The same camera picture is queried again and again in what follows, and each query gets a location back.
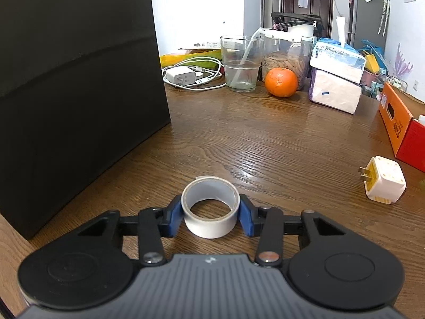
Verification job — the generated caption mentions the metal trolley cart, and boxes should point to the metal trolley cart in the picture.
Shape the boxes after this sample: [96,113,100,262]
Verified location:
[373,70,409,100]

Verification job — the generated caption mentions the white plug adapter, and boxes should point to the white plug adapter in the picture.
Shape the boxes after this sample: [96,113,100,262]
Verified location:
[358,156,406,204]

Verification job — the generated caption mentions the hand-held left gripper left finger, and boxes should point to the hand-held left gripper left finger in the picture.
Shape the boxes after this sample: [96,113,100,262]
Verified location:
[78,195,184,267]

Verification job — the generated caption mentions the black white appliance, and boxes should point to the black white appliance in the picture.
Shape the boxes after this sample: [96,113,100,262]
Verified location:
[270,12,323,39]

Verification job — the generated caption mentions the white tissue pack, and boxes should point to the white tissue pack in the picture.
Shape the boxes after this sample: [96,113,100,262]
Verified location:
[309,69,363,115]

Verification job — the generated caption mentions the orange fruit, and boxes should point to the orange fruit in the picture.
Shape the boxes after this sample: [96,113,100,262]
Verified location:
[265,67,298,98]

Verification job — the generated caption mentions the white folded umbrella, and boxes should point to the white folded umbrella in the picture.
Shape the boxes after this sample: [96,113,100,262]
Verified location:
[379,0,390,37]

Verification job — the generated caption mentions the white charger cable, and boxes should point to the white charger cable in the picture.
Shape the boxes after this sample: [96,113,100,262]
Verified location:
[161,56,226,90]

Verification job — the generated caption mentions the pink bucket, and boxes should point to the pink bucket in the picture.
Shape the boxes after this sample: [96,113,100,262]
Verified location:
[360,70,379,89]

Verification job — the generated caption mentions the black paper bag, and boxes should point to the black paper bag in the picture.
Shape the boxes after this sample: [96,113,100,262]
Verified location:
[0,0,171,240]

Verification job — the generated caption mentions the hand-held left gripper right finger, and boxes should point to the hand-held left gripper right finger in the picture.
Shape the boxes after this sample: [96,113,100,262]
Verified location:
[238,194,346,267]

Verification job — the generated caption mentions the blue tissue pack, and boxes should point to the blue tissue pack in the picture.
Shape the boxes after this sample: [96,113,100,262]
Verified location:
[310,16,367,83]

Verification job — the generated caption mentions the grey refrigerator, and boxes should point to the grey refrigerator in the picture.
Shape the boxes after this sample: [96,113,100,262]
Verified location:
[348,0,388,49]

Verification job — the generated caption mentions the red orange cardboard box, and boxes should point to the red orange cardboard box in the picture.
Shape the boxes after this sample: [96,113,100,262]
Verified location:
[379,81,425,173]

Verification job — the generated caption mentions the white straw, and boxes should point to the white straw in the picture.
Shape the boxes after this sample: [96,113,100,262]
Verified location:
[232,28,266,87]

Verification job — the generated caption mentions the dark brown door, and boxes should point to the dark brown door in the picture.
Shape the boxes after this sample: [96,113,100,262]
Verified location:
[280,0,333,40]

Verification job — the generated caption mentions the blue yellow plastic items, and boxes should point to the blue yellow plastic items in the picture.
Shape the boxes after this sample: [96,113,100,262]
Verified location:
[360,40,387,72]

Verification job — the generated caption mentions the white charger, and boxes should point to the white charger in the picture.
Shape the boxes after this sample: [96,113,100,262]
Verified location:
[165,66,197,87]

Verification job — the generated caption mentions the purple decorative plant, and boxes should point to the purple decorative plant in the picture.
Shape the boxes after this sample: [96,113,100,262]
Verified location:
[393,43,414,77]

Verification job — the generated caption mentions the clear snack jar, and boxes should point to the clear snack jar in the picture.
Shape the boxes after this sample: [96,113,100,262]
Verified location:
[261,30,314,91]

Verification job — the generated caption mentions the yellow green fruit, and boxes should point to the yellow green fruit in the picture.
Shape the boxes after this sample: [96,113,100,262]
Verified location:
[159,50,222,69]

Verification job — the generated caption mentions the clear glass cup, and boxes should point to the clear glass cup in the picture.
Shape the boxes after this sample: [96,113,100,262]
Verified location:
[220,35,264,93]

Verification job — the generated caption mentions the white tape roll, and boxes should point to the white tape roll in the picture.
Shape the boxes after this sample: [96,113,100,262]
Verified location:
[181,176,240,239]

